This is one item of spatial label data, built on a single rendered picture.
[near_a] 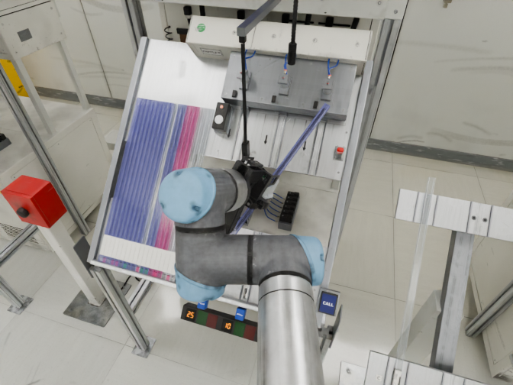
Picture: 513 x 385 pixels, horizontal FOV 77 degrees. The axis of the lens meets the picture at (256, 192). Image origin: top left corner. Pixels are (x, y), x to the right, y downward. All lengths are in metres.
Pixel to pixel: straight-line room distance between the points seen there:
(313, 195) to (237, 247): 0.91
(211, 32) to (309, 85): 0.31
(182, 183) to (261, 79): 0.53
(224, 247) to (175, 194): 0.10
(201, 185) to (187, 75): 0.66
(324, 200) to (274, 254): 0.89
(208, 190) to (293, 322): 0.20
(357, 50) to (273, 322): 0.69
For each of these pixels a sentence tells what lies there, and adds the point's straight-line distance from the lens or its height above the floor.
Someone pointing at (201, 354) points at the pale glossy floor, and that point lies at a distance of 1.65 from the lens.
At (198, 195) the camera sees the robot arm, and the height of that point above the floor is 1.24.
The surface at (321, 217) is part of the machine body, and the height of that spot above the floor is 0.62.
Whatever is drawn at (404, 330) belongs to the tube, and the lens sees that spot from 0.82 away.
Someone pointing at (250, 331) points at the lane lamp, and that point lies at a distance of 0.95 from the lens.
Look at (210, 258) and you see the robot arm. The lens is 0.47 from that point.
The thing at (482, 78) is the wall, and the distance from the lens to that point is 2.64.
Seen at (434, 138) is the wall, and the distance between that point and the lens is 2.81.
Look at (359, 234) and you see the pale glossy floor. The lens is 2.08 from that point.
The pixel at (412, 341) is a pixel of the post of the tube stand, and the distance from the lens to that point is 1.05.
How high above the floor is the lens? 1.53
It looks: 43 degrees down
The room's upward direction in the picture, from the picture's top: straight up
